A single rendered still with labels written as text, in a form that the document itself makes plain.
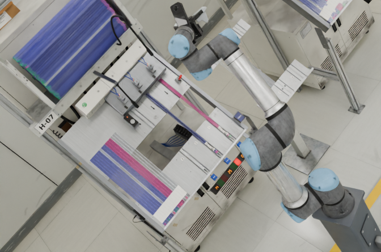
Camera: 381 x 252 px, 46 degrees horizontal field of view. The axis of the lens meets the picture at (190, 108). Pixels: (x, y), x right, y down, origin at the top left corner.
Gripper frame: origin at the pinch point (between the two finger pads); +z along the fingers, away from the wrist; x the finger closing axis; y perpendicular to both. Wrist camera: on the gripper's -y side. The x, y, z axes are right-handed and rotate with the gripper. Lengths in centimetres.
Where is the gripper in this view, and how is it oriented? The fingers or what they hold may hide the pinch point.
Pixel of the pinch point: (190, 14)
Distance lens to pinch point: 194.9
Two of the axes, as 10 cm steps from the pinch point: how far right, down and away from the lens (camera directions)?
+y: 5.5, 7.7, 3.2
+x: 8.2, -4.2, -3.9
